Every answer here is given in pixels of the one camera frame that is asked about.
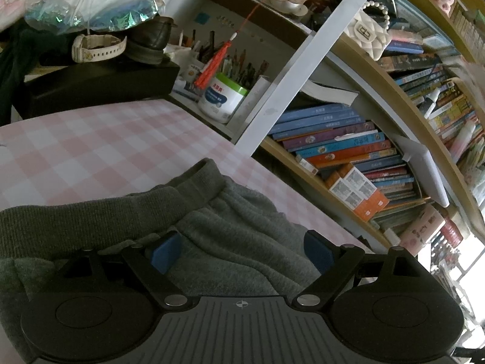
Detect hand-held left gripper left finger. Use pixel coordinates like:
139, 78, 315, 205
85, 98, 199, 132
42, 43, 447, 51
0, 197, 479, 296
61, 231, 189, 310

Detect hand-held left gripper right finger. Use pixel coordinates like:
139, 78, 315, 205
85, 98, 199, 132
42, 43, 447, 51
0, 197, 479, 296
293, 231, 431, 308

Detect grey pants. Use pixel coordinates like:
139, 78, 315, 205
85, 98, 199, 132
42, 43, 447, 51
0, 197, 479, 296
0, 158, 323, 349

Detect orange white box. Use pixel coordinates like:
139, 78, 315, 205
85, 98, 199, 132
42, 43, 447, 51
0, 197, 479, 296
328, 163, 378, 200
337, 184, 391, 223

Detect small white box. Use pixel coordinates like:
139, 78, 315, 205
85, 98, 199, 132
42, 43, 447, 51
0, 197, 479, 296
296, 155, 318, 175

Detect wooden bookshelf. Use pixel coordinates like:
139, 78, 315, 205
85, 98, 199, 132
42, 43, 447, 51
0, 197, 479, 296
182, 0, 485, 258

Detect pink container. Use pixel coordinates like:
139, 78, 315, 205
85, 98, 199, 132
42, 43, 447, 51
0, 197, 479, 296
398, 205, 446, 257

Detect row of colourful books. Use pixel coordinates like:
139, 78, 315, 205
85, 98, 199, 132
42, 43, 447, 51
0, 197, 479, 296
268, 102, 430, 230

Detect pink checked printed desk mat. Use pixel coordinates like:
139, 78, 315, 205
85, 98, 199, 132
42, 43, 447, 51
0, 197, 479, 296
0, 99, 374, 254

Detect thick white book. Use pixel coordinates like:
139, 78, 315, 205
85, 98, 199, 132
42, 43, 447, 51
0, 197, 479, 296
299, 79, 360, 107

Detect white green tin can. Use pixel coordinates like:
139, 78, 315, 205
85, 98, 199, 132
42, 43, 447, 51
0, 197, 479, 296
197, 72, 251, 124

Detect black box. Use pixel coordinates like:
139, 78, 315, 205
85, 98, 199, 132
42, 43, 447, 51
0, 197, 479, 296
17, 61, 181, 120

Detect pink white tube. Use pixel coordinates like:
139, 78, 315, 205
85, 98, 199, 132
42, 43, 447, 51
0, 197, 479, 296
449, 119, 478, 164

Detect white pen holder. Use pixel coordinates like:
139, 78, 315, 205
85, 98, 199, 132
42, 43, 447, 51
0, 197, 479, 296
181, 57, 213, 82

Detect white bottle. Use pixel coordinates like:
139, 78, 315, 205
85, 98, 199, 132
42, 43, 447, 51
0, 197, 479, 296
424, 87, 442, 120

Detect red tassel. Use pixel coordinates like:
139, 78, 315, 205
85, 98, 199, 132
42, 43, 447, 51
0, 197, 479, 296
193, 3, 263, 90

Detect bundle of pens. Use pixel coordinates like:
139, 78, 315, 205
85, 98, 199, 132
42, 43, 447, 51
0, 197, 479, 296
214, 47, 270, 89

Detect stack of books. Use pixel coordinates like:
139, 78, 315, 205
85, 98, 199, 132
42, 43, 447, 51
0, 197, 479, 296
379, 26, 485, 148

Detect dark leather shoe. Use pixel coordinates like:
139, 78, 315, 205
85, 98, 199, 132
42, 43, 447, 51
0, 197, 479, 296
124, 16, 179, 65

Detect white wristwatch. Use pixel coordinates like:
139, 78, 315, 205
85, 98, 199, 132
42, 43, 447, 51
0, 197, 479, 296
71, 33, 128, 63

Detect white quilted handbag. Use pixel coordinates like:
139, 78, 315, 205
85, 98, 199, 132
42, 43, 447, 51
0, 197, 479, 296
343, 1, 393, 61

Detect dark green cloth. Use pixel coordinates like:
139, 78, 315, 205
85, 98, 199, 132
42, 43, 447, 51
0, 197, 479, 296
0, 19, 76, 97

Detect clear bag with blue glitter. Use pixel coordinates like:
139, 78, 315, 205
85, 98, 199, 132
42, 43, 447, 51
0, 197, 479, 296
25, 0, 167, 34

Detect white shelf frame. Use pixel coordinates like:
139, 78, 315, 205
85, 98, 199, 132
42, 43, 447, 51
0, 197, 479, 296
165, 0, 391, 156

